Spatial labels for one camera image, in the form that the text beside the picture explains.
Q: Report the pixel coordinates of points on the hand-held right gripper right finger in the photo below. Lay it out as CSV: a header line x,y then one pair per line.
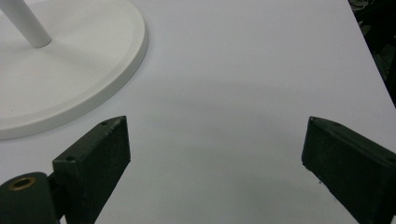
x,y
348,168

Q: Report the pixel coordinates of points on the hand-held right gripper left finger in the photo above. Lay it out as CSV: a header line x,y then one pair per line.
x,y
93,161

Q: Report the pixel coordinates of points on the white round lamp stand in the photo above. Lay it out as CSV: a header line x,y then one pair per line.
x,y
71,71

